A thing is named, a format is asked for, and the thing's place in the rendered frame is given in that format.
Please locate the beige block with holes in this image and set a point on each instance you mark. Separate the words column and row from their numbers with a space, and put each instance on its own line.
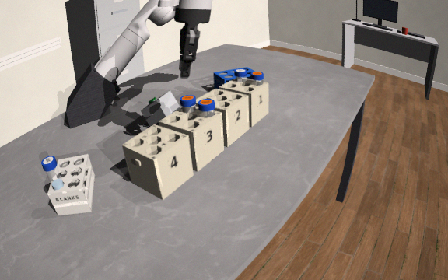
column 235, row 113
column 205, row 134
column 258, row 97
column 159, row 173

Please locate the white tube rack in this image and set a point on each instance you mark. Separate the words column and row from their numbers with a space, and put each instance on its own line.
column 74, row 200

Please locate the blue tube rack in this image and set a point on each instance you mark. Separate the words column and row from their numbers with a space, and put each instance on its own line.
column 220, row 80

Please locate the conical centrifuge tube with pink liquid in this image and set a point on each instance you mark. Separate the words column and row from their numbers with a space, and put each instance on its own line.
column 188, row 103

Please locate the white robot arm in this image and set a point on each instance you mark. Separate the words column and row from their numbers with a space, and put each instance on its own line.
column 160, row 12

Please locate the clear conical tube with tan liquid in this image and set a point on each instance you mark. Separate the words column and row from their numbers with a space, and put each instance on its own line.
column 257, row 78

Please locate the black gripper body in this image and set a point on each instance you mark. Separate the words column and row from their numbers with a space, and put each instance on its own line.
column 192, row 17

